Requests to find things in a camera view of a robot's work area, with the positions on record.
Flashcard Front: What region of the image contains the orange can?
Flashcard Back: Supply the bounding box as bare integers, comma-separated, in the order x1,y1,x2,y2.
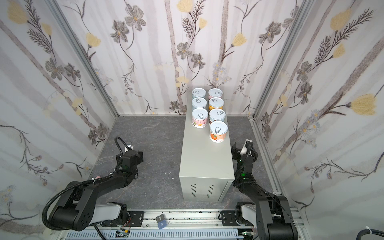
210,121,228,143

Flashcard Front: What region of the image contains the teal can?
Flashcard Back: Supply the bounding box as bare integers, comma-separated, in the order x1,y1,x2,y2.
209,109,226,124
192,98,207,110

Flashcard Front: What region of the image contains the pink can front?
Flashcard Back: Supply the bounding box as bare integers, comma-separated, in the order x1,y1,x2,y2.
192,108,209,129

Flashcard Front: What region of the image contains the yellow labelled can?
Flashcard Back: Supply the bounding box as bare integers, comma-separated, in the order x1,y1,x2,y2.
209,97,225,111

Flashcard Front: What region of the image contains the pink labelled can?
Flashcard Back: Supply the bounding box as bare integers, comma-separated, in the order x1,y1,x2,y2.
208,88,223,99

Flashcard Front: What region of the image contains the light blue labelled can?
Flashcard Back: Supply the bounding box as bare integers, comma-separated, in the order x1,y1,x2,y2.
192,88,207,99

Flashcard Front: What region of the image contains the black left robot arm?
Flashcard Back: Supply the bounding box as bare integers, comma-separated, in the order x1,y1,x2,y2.
42,137,144,232

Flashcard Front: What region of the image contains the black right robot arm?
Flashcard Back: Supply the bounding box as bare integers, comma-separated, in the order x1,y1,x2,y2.
218,140,299,240

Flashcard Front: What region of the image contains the grey metal cabinet counter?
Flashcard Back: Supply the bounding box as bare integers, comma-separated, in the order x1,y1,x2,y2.
179,93,235,202

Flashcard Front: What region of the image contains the small blue grey module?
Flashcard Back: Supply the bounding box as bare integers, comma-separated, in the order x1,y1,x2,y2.
156,214,168,230

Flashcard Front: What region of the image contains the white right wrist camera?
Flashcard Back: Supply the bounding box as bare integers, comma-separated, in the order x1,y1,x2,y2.
240,140,254,156

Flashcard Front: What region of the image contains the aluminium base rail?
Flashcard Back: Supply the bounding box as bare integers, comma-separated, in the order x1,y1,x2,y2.
56,208,310,240

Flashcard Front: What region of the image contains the white slotted cable duct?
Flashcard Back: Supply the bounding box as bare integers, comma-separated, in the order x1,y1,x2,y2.
65,229,244,240

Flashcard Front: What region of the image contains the black corrugated cable corner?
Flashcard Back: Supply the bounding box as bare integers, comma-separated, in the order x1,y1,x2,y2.
356,226,384,240

